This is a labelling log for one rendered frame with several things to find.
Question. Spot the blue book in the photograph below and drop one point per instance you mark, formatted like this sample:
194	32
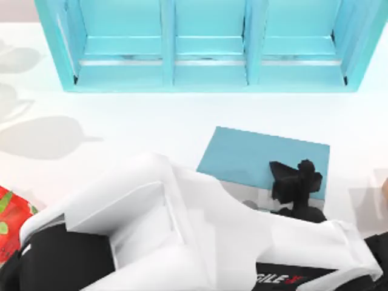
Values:
242	154

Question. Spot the light blue rack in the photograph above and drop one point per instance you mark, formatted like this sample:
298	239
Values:
209	75

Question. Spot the red and green book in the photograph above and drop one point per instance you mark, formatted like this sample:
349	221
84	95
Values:
10	218

